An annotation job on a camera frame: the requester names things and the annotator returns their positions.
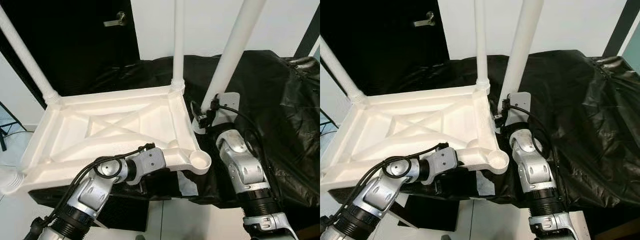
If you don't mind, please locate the white tape patch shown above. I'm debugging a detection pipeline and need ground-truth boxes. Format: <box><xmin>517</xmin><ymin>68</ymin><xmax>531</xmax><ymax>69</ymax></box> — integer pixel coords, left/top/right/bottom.
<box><xmin>475</xmin><ymin>172</ymin><xmax>497</xmax><ymax>196</ymax></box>

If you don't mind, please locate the black plastic cover sheet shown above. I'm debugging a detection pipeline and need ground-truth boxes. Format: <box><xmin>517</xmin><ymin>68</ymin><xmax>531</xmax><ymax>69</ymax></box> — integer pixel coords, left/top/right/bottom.
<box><xmin>330</xmin><ymin>49</ymin><xmax>640</xmax><ymax>208</ymax></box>
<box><xmin>27</xmin><ymin>49</ymin><xmax>320</xmax><ymax>208</ymax></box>

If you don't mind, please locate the black metal stand leg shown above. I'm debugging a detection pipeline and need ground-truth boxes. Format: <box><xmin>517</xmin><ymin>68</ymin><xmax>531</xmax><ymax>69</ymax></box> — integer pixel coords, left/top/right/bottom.
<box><xmin>320</xmin><ymin>109</ymin><xmax>336</xmax><ymax>136</ymax></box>
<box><xmin>0</xmin><ymin>100</ymin><xmax>23</xmax><ymax>151</ymax></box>

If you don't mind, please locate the black box under table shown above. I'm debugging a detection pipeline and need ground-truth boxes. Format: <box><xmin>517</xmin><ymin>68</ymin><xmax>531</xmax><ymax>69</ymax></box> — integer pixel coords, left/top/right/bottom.
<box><xmin>395</xmin><ymin>195</ymin><xmax>456</xmax><ymax>232</ymax></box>
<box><xmin>95</xmin><ymin>195</ymin><xmax>151</xmax><ymax>232</ymax></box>

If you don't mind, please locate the black door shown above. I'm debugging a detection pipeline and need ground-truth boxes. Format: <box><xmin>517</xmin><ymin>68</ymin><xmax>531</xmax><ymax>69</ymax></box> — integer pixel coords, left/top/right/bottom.
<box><xmin>0</xmin><ymin>0</ymin><xmax>141</xmax><ymax>96</ymax></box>
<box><xmin>320</xmin><ymin>0</ymin><xmax>450</xmax><ymax>96</ymax></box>

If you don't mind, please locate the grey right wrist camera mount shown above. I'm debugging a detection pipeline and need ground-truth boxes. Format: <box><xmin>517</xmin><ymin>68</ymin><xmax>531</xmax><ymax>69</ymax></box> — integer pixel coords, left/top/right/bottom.
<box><xmin>505</xmin><ymin>92</ymin><xmax>532</xmax><ymax>126</ymax></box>
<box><xmin>212</xmin><ymin>92</ymin><xmax>241</xmax><ymax>126</ymax></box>

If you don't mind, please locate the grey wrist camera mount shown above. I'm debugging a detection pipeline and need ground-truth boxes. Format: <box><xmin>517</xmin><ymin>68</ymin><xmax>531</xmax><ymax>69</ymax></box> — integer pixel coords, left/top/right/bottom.
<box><xmin>505</xmin><ymin>92</ymin><xmax>532</xmax><ymax>126</ymax></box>
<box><xmin>212</xmin><ymin>92</ymin><xmax>241</xmax><ymax>126</ymax></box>
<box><xmin>134</xmin><ymin>146</ymin><xmax>167</xmax><ymax>185</ymax></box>
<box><xmin>429</xmin><ymin>146</ymin><xmax>460</xmax><ymax>182</ymax></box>

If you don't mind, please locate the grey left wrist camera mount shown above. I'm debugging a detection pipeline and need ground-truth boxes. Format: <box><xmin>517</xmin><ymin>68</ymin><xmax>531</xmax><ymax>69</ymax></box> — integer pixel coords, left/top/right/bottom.
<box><xmin>134</xmin><ymin>146</ymin><xmax>167</xmax><ymax>185</ymax></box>
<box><xmin>429</xmin><ymin>146</ymin><xmax>460</xmax><ymax>182</ymax></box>

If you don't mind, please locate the silver door handle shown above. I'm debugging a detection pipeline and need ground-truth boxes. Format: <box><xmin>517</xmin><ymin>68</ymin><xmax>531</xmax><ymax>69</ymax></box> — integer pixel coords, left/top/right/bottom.
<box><xmin>103</xmin><ymin>11</ymin><xmax>127</xmax><ymax>27</ymax></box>
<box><xmin>413</xmin><ymin>11</ymin><xmax>437</xmax><ymax>27</ymax></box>

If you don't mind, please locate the black wall post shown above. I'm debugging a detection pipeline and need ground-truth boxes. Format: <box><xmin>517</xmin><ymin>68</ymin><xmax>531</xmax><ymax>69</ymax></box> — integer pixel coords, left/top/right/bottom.
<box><xmin>292</xmin><ymin>5</ymin><xmax>320</xmax><ymax>58</ymax></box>
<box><xmin>602</xmin><ymin>0</ymin><xmax>640</xmax><ymax>57</ymax></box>

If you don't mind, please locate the teal glass wall panel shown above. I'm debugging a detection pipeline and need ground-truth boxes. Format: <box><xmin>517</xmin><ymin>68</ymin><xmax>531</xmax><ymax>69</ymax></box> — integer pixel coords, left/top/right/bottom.
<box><xmin>620</xmin><ymin>25</ymin><xmax>640</xmax><ymax>66</ymax></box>

